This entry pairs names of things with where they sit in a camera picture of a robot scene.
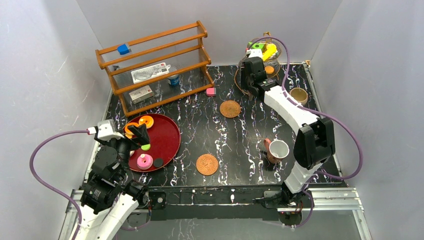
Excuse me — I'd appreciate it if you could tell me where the round biscuit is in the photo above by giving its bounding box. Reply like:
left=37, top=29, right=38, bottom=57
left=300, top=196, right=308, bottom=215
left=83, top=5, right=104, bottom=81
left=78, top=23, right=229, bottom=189
left=264, top=65, right=275, bottom=75

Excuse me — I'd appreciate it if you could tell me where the dark red round tray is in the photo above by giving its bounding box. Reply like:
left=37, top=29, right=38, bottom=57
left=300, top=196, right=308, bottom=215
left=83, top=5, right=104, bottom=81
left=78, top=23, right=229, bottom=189
left=127, top=113, right=181, bottom=173

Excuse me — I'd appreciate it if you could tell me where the green cake wedge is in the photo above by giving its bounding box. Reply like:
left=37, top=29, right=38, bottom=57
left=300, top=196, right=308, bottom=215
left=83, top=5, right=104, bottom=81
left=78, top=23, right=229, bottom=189
left=246, top=41, right=266, bottom=51

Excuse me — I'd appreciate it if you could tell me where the yellow cake slice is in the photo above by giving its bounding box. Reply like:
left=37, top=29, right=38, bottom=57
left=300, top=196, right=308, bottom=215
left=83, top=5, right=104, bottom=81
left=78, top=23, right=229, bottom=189
left=262, top=43, right=278, bottom=61

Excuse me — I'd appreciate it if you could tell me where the black sandwich cookie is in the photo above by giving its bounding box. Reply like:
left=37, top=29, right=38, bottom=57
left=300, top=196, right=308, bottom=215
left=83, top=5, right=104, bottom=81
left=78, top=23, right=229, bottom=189
left=153, top=158, right=164, bottom=168

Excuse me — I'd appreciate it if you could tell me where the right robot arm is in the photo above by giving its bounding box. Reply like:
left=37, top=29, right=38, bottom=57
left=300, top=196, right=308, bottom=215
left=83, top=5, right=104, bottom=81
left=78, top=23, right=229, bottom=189
left=240, top=56, right=336, bottom=207

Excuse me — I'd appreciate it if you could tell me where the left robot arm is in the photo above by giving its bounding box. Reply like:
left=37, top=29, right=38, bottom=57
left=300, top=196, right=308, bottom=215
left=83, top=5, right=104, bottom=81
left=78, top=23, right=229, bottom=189
left=70, top=119, right=151, bottom=240

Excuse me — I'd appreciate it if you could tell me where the orange donut left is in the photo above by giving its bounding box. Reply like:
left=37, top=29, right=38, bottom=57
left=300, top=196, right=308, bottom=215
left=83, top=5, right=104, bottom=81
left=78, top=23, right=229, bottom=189
left=124, top=122, right=139, bottom=135

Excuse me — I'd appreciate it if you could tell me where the orange donut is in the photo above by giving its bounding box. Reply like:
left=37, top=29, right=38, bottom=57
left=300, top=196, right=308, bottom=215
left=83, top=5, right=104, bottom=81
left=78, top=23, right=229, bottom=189
left=124, top=122, right=139, bottom=135
left=138, top=115, right=154, bottom=129

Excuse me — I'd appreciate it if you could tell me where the orange donut right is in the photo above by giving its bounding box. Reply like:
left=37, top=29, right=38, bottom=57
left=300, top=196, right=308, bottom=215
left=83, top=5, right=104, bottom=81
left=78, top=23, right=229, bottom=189
left=138, top=115, right=154, bottom=129

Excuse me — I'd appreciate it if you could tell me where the green macaron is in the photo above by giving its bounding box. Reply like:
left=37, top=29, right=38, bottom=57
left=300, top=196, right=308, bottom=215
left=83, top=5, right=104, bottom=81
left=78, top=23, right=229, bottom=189
left=140, top=144, right=151, bottom=151

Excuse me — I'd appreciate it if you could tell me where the pink donut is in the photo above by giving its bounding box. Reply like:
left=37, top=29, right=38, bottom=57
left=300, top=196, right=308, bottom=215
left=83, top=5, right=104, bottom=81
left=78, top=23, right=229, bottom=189
left=136, top=154, right=154, bottom=170

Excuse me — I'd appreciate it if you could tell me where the glass three-tier dessert stand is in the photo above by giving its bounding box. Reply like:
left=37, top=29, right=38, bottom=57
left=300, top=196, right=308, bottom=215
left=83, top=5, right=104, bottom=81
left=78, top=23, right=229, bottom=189
left=234, top=32, right=282, bottom=99

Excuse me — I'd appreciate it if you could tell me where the far woven coaster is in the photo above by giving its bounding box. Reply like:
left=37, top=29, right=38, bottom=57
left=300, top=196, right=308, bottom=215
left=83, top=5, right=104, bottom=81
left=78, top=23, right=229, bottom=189
left=219, top=100, right=241, bottom=118

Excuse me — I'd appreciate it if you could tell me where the woven coaster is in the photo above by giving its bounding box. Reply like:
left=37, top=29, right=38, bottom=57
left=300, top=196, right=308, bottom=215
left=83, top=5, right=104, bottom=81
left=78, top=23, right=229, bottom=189
left=219, top=100, right=241, bottom=118
left=196, top=154, right=219, bottom=176

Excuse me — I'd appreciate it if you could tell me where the pink eraser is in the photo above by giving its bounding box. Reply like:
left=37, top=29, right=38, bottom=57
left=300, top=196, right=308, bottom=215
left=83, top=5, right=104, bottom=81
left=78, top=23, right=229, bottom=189
left=205, top=87, right=217, bottom=97

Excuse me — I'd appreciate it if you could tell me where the small white box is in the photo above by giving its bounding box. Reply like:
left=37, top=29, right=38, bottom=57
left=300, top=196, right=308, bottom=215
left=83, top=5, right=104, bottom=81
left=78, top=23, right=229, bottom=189
left=129, top=85, right=154, bottom=104

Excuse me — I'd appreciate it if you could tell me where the beige mug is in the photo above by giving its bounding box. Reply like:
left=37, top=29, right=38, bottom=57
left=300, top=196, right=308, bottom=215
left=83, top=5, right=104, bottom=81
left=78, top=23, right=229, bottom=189
left=289, top=87, right=309, bottom=106

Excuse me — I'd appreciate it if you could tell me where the wooden three-tier shelf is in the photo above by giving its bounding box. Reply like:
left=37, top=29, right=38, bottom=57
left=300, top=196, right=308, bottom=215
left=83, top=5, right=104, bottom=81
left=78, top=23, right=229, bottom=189
left=95, top=20, right=215, bottom=117

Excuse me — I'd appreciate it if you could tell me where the blue jar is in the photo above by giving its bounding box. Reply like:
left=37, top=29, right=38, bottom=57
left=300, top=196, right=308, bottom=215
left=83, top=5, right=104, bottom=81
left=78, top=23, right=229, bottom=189
left=167, top=74, right=180, bottom=87

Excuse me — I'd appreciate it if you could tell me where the white flat package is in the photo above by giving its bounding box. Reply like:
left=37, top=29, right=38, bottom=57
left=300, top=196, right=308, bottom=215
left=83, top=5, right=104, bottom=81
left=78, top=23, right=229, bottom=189
left=131, top=62, right=171, bottom=84

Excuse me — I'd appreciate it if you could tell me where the pink white mug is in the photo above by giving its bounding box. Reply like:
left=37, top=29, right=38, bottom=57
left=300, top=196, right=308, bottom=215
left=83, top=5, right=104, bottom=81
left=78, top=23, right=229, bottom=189
left=263, top=138, right=290, bottom=164

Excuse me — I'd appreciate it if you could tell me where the near woven coaster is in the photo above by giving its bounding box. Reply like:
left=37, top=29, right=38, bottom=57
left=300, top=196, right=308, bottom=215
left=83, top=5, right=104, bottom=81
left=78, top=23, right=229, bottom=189
left=196, top=154, right=219, bottom=176

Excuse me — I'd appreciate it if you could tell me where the blue block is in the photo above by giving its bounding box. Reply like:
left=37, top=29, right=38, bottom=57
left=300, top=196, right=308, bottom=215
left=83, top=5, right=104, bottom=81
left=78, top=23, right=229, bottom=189
left=116, top=43, right=131, bottom=56

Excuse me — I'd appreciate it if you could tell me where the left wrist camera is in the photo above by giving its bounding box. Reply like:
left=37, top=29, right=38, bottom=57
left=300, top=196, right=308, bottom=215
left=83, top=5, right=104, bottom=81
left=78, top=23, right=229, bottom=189
left=86, top=119, right=124, bottom=142

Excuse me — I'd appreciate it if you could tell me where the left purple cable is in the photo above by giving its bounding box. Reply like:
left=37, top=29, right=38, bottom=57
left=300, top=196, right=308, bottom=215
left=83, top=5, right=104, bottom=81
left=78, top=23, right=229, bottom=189
left=29, top=129, right=91, bottom=240

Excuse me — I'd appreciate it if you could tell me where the black base frame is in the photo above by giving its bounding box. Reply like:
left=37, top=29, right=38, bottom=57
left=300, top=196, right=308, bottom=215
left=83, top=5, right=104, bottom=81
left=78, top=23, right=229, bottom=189
left=148, top=185, right=281, bottom=221

